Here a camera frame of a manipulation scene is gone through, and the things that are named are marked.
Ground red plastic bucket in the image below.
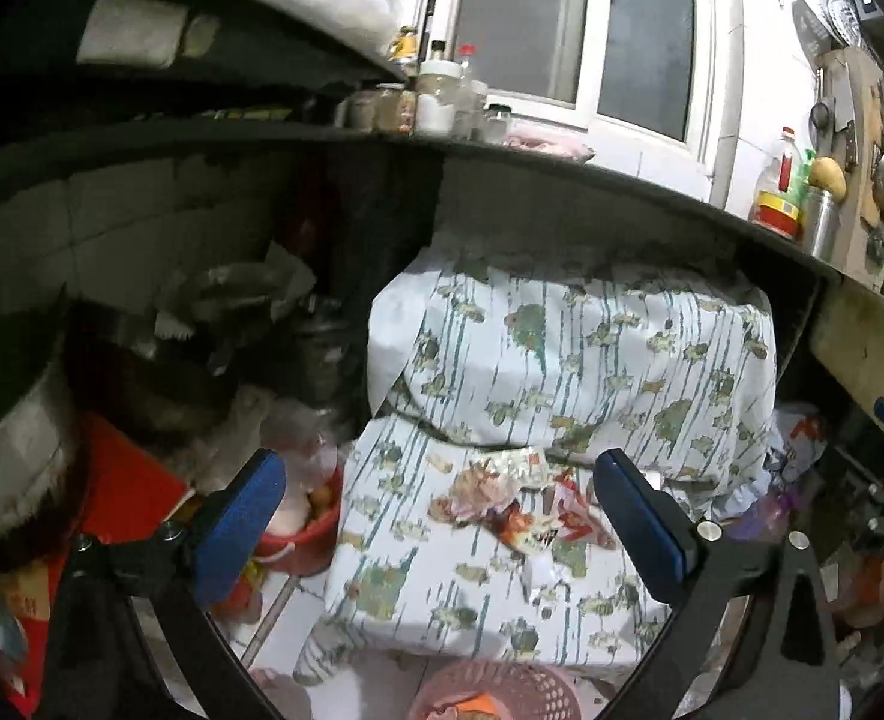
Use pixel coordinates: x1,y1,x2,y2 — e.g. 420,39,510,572
253,466,344,577

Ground yellow potato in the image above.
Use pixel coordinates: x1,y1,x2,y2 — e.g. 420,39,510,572
808,156,847,202

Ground brown paper wrapper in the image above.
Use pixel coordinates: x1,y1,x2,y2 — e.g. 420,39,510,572
428,458,552,525

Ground dark kitchen countertop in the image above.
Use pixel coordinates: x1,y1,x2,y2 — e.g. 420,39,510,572
0,119,884,332

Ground red orange snack wrapper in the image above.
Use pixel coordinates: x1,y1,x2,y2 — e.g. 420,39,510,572
487,470,618,556

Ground cat-print white cloth cover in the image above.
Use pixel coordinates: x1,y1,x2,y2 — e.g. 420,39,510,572
295,249,777,686

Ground window with white frame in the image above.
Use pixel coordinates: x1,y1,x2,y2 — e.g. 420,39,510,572
424,0,733,171

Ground stainless steel canister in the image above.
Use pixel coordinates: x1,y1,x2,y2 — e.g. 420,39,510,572
801,185,839,262

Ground white lidded plastic jar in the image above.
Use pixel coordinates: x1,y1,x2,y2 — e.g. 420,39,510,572
414,39,463,138

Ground pink plastic waste basket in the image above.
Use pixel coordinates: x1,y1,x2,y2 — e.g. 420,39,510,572
407,660,582,718

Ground red cardboard box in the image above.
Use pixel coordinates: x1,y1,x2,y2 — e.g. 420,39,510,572
0,416,191,717

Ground cooking oil bottle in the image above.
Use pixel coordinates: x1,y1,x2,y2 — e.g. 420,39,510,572
750,127,806,241

